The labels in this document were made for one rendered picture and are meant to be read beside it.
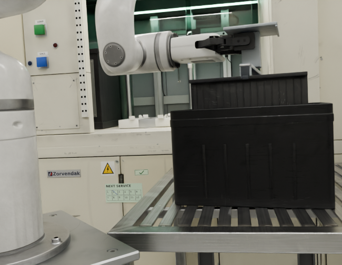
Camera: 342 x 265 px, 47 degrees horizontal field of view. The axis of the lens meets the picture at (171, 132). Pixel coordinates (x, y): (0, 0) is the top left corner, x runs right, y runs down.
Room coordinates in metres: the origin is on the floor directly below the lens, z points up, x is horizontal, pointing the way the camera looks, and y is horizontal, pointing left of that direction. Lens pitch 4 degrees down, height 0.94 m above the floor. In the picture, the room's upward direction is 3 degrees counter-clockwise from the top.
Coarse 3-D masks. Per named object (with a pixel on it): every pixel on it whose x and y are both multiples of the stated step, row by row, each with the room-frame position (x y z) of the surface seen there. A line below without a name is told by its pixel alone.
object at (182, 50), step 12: (180, 36) 0.80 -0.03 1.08; (192, 36) 0.78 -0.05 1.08; (204, 36) 0.77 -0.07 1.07; (216, 36) 0.79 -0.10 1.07; (180, 48) 0.78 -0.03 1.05; (192, 48) 0.78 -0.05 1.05; (204, 48) 0.77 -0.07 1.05; (216, 48) 0.78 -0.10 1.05; (180, 60) 0.80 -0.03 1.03; (192, 60) 0.80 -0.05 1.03; (204, 60) 0.80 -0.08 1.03; (216, 60) 0.81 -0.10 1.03
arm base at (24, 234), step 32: (0, 128) 0.47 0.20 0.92; (32, 128) 0.51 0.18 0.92; (0, 160) 0.47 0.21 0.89; (32, 160) 0.50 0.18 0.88; (0, 192) 0.46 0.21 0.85; (32, 192) 0.50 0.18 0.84; (0, 224) 0.46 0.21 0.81; (32, 224) 0.49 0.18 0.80; (0, 256) 0.46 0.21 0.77; (32, 256) 0.45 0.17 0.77
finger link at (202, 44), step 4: (204, 40) 0.75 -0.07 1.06; (208, 40) 0.74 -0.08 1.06; (212, 40) 0.74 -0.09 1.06; (216, 40) 0.74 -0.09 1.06; (220, 40) 0.74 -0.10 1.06; (196, 44) 0.78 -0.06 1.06; (200, 44) 0.77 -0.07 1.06; (204, 44) 0.75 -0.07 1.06; (208, 44) 0.74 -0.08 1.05; (212, 44) 0.74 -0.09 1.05; (216, 44) 0.74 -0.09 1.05
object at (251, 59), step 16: (240, 32) 0.78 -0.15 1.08; (256, 32) 0.77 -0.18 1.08; (272, 32) 0.79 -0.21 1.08; (256, 48) 0.77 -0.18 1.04; (240, 64) 0.68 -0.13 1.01; (256, 64) 0.77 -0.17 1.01; (192, 80) 0.71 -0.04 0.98; (208, 80) 0.70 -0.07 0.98; (224, 80) 0.69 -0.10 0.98; (240, 80) 0.69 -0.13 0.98; (256, 80) 0.68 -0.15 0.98; (272, 80) 0.68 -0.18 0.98; (288, 80) 0.67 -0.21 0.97; (304, 80) 0.66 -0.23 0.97; (192, 96) 0.72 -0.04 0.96; (208, 96) 0.71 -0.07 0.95; (224, 96) 0.70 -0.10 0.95; (240, 96) 0.69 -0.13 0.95; (256, 96) 0.68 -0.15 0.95; (272, 96) 0.68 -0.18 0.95; (288, 96) 0.67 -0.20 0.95; (304, 96) 0.66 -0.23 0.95
